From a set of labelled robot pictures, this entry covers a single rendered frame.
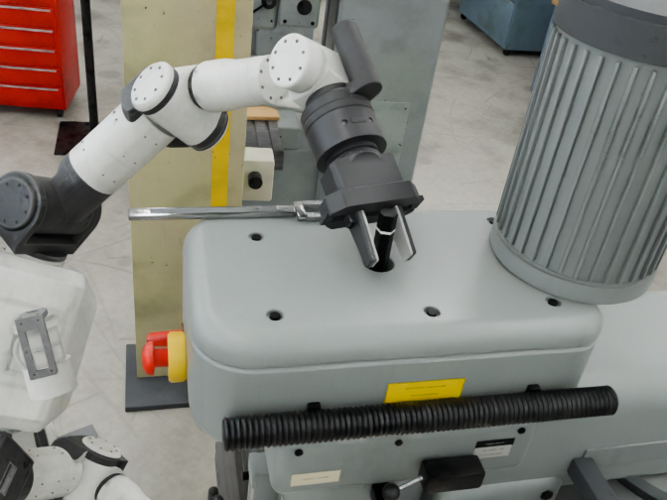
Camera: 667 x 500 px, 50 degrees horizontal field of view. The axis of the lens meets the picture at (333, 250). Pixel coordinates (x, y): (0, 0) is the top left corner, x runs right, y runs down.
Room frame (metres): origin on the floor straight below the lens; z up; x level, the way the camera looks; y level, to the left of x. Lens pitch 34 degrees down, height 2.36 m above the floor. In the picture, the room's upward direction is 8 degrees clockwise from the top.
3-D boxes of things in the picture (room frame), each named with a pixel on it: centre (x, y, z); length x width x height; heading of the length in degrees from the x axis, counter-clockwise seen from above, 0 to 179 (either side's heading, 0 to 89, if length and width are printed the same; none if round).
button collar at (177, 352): (0.61, 0.17, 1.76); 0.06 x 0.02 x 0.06; 17
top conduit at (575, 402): (0.55, -0.13, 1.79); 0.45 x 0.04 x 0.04; 107
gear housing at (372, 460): (0.69, -0.09, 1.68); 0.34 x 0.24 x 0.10; 107
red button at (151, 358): (0.61, 0.19, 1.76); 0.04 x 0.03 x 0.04; 17
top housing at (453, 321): (0.69, -0.07, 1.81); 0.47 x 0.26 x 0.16; 107
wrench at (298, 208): (0.74, 0.13, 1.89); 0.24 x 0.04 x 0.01; 108
